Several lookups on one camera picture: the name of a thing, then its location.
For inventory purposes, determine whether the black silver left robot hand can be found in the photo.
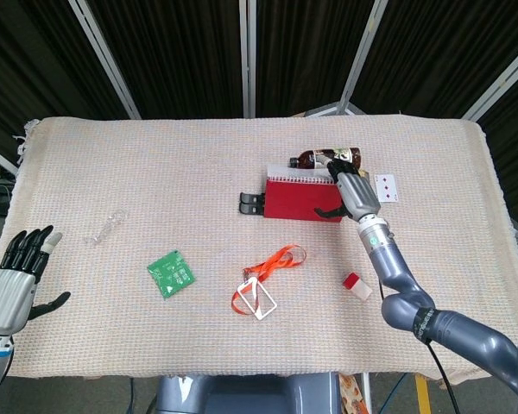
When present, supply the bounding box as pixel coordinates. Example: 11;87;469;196
0;224;73;336

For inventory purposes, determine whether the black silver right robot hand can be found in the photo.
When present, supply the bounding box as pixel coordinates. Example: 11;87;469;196
313;156;382;223

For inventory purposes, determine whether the spiral desk calendar red stand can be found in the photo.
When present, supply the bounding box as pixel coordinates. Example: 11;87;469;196
262;162;344;224

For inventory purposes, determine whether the three of diamonds card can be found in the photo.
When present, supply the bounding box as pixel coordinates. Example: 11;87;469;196
373;173;401;204

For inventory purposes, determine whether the brown drink bottle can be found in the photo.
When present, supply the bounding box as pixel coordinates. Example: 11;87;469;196
288;147;364;171

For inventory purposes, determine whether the red and white small box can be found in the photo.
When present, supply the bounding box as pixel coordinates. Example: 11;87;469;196
341;271;374;301

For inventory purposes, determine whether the clear plastic glass piece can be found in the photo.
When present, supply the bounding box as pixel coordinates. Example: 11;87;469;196
84;209;129;248

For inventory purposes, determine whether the green foil sachet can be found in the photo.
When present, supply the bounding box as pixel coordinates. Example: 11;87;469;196
146;248;197;301

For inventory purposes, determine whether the beige woven table cloth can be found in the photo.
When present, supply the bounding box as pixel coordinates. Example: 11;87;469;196
0;113;518;386

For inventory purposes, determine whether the orange patterned bag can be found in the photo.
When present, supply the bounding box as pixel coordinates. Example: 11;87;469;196
338;373;369;414

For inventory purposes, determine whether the white metal table leg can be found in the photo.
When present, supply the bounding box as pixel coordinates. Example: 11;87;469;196
361;372;374;414

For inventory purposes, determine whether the grey robot torso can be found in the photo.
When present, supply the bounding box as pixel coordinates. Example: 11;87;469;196
148;372;343;414

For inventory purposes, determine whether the orange lanyard white badge holder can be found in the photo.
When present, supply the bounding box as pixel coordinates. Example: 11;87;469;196
231;243;308;322

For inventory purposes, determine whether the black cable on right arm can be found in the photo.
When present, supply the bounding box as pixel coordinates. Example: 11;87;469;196
376;279;456;414

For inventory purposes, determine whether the dark folding screen white frame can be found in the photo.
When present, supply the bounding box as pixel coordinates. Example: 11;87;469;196
0;0;518;260

